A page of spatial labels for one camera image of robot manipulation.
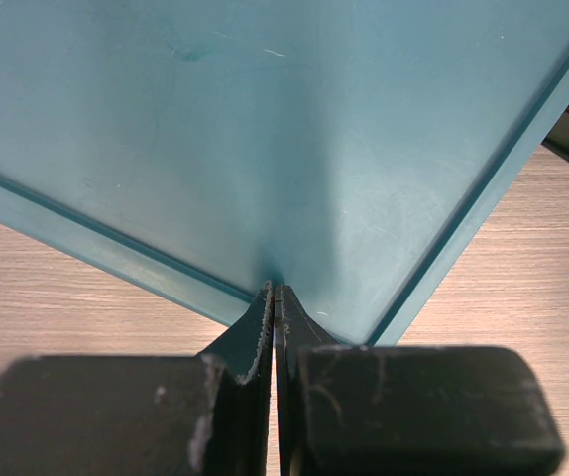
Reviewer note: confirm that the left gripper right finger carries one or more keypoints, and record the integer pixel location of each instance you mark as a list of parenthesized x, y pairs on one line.
[(405, 410)]

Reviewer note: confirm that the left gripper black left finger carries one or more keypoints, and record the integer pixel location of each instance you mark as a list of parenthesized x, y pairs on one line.
[(205, 414)]

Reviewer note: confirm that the teal drawer organizer box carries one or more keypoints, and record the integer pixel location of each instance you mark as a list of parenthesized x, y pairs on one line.
[(348, 149)]

